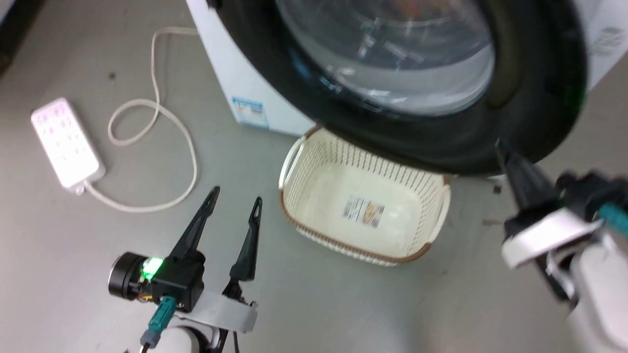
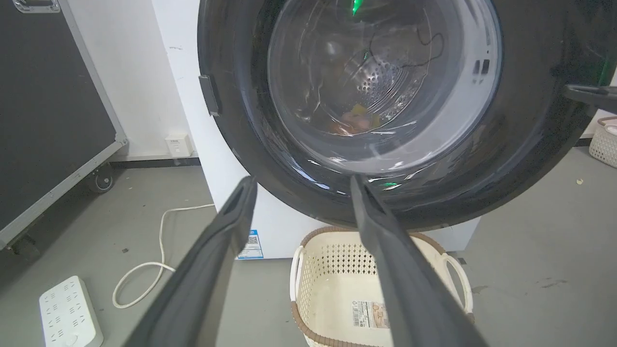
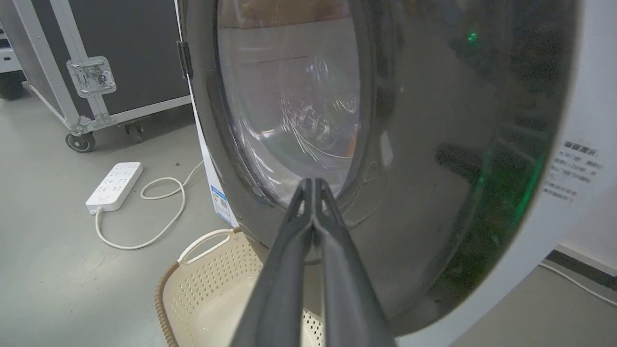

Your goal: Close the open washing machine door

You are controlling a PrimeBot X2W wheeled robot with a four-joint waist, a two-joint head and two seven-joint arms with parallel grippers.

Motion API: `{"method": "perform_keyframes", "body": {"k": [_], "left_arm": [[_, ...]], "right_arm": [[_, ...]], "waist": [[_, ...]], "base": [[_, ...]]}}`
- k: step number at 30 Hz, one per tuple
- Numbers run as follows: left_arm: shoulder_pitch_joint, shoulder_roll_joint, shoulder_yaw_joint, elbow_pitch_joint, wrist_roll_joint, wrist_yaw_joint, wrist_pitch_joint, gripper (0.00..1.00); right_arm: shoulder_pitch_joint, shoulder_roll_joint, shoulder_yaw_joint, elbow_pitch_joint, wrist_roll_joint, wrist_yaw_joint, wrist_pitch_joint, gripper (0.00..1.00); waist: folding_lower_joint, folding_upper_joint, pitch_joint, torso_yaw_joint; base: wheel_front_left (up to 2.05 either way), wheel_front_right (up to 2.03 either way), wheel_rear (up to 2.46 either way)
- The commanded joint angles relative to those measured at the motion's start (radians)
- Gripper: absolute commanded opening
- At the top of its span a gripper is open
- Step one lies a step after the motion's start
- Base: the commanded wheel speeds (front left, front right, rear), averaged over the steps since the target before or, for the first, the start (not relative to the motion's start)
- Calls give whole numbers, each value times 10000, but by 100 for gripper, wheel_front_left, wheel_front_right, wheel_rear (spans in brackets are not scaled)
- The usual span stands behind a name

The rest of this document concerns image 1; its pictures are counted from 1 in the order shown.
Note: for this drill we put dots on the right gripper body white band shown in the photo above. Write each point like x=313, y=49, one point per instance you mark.
x=544, y=235

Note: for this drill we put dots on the white washing machine body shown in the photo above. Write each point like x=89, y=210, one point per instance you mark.
x=245, y=59

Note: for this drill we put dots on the left gripper body grey white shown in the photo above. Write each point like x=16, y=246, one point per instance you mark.
x=223, y=311

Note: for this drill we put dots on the cream laundry basket brown rim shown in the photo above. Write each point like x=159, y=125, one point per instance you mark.
x=319, y=196

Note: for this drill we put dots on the blue energy label sticker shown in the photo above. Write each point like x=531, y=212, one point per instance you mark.
x=250, y=112

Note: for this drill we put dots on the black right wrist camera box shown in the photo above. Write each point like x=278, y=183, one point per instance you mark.
x=591, y=193

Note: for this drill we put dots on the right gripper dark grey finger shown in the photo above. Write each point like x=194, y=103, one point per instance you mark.
x=527, y=184

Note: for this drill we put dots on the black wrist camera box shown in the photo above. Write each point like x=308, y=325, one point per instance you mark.
x=591, y=193
x=176, y=282

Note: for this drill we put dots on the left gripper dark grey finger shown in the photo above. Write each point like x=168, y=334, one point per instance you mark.
x=196, y=228
x=248, y=250

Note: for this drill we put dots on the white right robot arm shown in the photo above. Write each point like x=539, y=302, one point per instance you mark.
x=596, y=289

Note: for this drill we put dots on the printed label sticker in basket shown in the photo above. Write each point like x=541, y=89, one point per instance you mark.
x=364, y=211

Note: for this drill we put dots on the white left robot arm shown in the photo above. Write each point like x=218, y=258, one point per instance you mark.
x=184, y=340

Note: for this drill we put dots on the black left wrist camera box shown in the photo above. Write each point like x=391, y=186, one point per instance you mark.
x=176, y=282

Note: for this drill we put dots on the black round washing machine door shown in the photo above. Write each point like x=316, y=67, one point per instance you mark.
x=441, y=139

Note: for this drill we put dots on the white power strip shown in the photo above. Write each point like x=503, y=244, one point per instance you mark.
x=65, y=142

